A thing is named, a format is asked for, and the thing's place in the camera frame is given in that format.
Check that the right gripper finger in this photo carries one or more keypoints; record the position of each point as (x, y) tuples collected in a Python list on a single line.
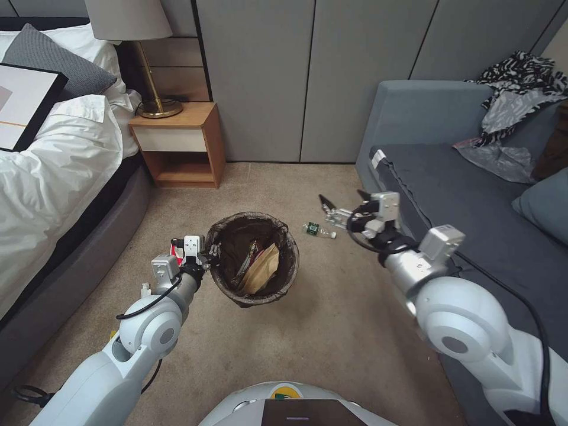
[(339, 216), (367, 202)]

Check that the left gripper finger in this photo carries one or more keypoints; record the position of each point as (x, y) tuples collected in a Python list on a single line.
[(213, 250), (213, 262)]

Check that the dark round trash bin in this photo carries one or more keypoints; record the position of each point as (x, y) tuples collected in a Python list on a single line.
[(230, 230)]

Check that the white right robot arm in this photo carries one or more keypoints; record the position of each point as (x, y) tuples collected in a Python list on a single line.
[(466, 319)]

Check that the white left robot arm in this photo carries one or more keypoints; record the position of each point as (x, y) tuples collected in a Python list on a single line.
[(146, 328)]

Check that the red and white box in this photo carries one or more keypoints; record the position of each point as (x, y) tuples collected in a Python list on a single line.
[(179, 259)]

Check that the small clear plastic bottle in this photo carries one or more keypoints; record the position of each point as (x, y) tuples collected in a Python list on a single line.
[(314, 229)]

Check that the red snack packet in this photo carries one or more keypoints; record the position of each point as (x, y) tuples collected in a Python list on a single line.
[(253, 253)]

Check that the white sofa label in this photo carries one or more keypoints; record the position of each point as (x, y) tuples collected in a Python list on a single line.
[(378, 160)]

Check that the brown paper bag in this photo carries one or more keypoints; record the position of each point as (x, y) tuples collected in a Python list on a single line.
[(262, 270)]

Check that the small white object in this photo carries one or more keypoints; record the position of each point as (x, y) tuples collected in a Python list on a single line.
[(145, 289)]

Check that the grey-blue sofa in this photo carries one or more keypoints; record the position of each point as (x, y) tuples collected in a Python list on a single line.
[(443, 199)]

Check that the wooden nightstand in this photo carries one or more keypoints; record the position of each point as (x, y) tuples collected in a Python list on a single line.
[(177, 137)]

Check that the grey bed base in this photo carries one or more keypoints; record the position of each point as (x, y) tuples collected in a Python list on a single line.
[(66, 275)]

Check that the grey plastic bag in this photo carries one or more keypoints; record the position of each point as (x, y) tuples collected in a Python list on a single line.
[(506, 159)]

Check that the white robot front shell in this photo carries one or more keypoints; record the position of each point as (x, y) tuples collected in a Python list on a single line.
[(239, 408)]

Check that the blue-grey cushion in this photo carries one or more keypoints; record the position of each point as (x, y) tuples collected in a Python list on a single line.
[(546, 208)]

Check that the white duvet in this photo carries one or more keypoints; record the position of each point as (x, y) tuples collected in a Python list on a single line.
[(53, 177)]

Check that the dark brown cushion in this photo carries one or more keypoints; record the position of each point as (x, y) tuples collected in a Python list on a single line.
[(554, 142)]

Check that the zebra print cloth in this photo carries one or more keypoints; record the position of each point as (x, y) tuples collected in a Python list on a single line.
[(519, 71)]

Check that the white pillow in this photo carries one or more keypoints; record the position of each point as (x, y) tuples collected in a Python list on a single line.
[(97, 53)]

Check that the black framed picture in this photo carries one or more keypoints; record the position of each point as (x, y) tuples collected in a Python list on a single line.
[(26, 102)]

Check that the grey knitted pillow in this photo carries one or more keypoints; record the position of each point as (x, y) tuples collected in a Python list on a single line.
[(57, 62)]

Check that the brass table lamp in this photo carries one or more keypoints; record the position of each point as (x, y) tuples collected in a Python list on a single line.
[(128, 17)]

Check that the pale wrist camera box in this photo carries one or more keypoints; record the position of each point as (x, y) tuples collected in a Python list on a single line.
[(386, 208), (194, 246)]

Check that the wooden wall panel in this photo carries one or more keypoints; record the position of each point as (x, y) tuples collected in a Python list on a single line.
[(177, 57)]

